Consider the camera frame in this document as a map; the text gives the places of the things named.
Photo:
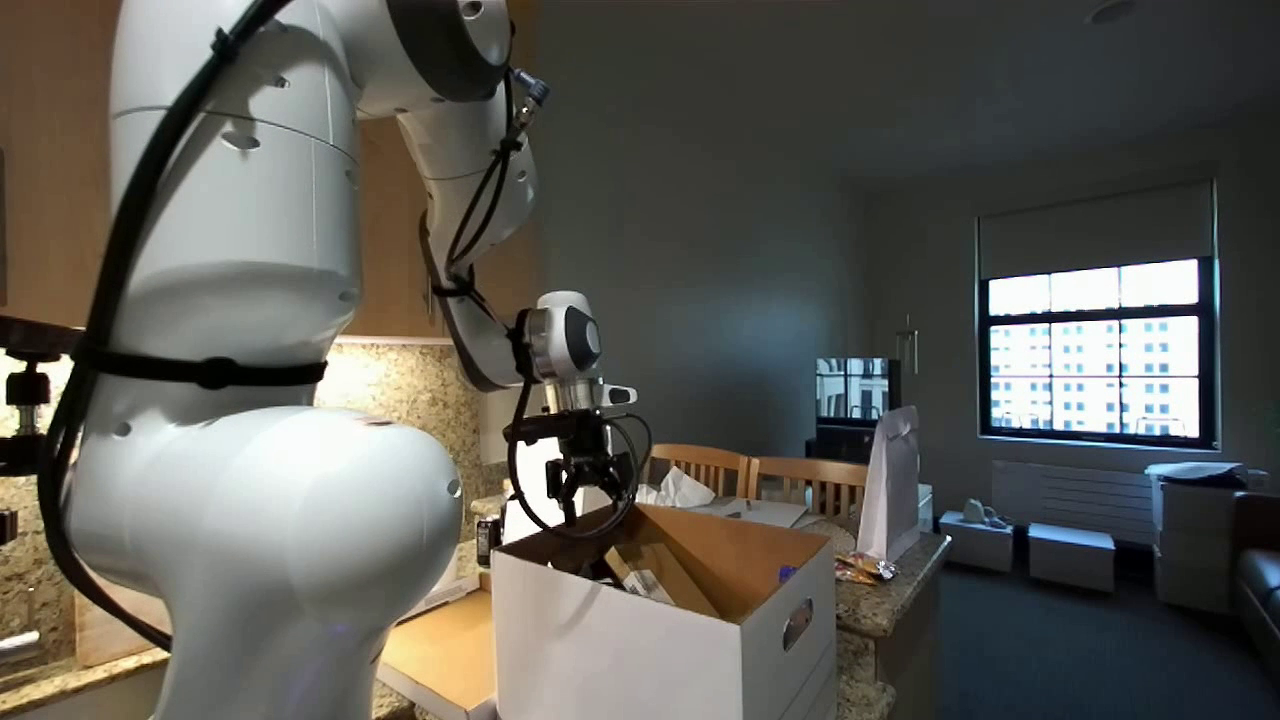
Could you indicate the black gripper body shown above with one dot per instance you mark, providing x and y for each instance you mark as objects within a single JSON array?
[{"x": 589, "y": 476}]

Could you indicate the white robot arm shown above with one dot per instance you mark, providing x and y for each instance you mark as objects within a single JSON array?
[{"x": 265, "y": 562}]

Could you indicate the big white cardboard box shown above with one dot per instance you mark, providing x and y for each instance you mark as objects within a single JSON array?
[{"x": 626, "y": 655}]

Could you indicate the white crumpled paper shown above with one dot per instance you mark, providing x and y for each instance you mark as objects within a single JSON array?
[{"x": 676, "y": 491}]

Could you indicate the wooden chair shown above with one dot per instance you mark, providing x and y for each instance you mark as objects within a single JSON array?
[
  {"x": 692, "y": 466},
  {"x": 814, "y": 482}
]

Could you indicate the light paper stack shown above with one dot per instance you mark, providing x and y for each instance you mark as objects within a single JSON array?
[{"x": 773, "y": 515}]

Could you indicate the television screen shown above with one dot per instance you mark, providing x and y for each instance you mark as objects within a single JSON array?
[{"x": 853, "y": 385}]

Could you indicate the small white printed bag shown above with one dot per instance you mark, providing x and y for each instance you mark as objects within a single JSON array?
[{"x": 889, "y": 492}]

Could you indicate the grey ottoman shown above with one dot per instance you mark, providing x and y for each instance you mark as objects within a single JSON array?
[
  {"x": 1069, "y": 558},
  {"x": 979, "y": 546}
]

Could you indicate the window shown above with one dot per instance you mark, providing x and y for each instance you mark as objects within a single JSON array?
[{"x": 1101, "y": 353}]

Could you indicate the white roller blind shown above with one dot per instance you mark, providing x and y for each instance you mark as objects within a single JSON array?
[{"x": 1095, "y": 234}]

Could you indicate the white waste bin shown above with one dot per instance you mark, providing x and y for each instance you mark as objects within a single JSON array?
[{"x": 1195, "y": 534}]

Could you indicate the dark sofa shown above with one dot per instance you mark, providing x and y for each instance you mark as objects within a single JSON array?
[{"x": 1260, "y": 584}]

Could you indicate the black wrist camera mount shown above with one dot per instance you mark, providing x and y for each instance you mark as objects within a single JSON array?
[{"x": 561, "y": 427}]

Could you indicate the white wall radiator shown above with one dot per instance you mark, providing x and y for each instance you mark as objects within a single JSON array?
[{"x": 1066, "y": 496}]

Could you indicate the black camera tripod mount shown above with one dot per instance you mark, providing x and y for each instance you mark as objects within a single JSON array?
[{"x": 33, "y": 402}]

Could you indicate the wooden wall cabinets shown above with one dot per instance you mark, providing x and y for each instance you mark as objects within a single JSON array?
[{"x": 53, "y": 161}]

